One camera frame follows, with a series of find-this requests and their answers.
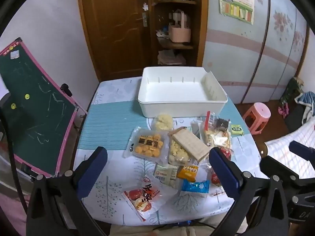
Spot orange cracker tray packet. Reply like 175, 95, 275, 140
123, 126, 170, 164

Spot thin black cable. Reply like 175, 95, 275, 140
148, 222, 217, 229

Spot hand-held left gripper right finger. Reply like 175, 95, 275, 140
209, 147, 289, 236

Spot printed tablecloth with teal band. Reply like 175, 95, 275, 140
74, 77, 262, 227

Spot pink toy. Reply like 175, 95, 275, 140
278, 103, 289, 118

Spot thick black cable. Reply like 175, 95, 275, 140
0, 108, 29, 214

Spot small grey snack packet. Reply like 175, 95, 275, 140
191, 120, 203, 138

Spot wall poster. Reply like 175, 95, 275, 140
218, 0, 255, 25

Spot round puffed corn snack pack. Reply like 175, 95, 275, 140
152, 113, 174, 131

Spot blue white snack packet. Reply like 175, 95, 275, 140
181, 179, 210, 199

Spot floral sliding door wardrobe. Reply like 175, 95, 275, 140
202, 0, 310, 104

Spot small toy figures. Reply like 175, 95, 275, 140
156, 26, 170, 38

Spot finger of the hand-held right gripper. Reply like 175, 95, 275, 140
259, 156, 299, 185
289, 141, 315, 161

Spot dark cloth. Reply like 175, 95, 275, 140
285, 103, 315, 133

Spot wooden corner shelf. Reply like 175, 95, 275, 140
148, 0, 209, 67

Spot clear bag of mixed snacks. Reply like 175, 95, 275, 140
199, 111, 233, 150

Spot small red snack packet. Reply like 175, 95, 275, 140
210, 172, 222, 186
219, 147, 233, 160

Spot wooden door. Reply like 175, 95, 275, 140
76, 0, 154, 81

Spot clear popcorn snack bag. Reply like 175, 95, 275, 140
167, 131, 197, 166

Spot cream barcode snack packet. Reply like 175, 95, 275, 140
153, 163, 184, 190

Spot pink basket with handle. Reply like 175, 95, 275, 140
168, 8, 192, 43

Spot large white orange snack packet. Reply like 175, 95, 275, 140
170, 127, 212, 164

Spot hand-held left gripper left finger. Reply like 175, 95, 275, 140
26, 147, 109, 236

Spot green chalkboard with pink frame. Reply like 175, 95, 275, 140
0, 37, 88, 179

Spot white plastic storage box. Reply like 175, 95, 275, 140
137, 66, 228, 118

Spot red white snack packet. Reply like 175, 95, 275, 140
122, 176, 168, 223

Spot black clip on chalkboard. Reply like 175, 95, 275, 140
60, 84, 73, 97

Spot pink plastic stool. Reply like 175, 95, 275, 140
242, 102, 271, 135

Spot pile of folded cloths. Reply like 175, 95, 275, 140
157, 50, 186, 65

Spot dark printed bag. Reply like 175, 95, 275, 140
281, 77, 304, 106

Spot small orange snack packet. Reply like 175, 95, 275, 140
177, 165, 199, 180

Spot small green snack packet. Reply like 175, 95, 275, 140
230, 124, 244, 136

